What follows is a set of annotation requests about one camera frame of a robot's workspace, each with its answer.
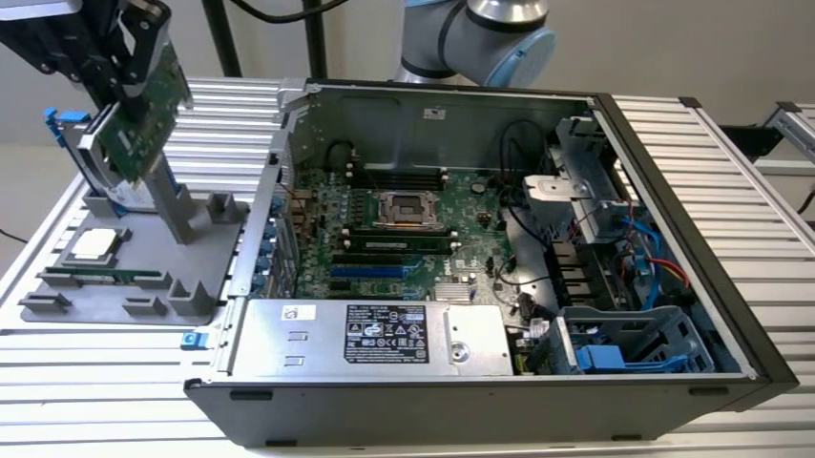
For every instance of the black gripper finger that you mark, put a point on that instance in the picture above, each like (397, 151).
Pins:
(147, 28)
(104, 76)

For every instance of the green graphics card black fan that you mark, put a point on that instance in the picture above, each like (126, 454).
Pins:
(143, 133)

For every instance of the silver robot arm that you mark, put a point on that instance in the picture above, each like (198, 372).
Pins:
(490, 47)

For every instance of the black stand pole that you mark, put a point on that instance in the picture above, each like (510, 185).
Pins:
(315, 47)
(223, 38)

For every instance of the hard disk in blue carrier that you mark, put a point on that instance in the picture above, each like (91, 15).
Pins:
(134, 198)

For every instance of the silver CPU chip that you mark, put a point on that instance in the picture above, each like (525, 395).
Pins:
(95, 245)

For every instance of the blue slot retainer clip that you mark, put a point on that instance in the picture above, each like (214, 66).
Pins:
(278, 206)
(271, 232)
(262, 276)
(267, 248)
(258, 287)

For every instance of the grey parts rack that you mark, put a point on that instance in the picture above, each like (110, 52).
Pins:
(147, 267)

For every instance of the metal CPU socket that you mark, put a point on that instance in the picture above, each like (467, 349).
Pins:
(407, 210)

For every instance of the black expansion slot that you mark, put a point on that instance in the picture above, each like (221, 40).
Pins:
(370, 259)

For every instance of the blue case latch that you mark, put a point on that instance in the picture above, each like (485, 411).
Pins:
(192, 339)

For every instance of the blue expansion slot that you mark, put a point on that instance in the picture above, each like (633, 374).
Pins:
(366, 272)

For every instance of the round coin battery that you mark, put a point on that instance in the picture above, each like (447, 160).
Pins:
(479, 186)

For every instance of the green motherboard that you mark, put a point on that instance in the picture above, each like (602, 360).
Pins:
(471, 224)

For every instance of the silver power supply unit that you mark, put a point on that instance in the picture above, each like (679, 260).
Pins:
(318, 348)

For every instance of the silver finned heatsink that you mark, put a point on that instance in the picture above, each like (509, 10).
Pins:
(455, 288)

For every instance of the black open PC case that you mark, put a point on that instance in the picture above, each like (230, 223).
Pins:
(446, 415)

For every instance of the blue disk bay latch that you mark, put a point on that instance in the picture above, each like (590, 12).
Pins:
(598, 358)

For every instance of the grey disk bay cage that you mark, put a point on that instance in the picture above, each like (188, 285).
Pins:
(662, 329)

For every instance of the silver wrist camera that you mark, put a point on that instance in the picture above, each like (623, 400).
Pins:
(38, 7)

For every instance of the silver metal drive bracket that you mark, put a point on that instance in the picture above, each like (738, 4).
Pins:
(573, 157)

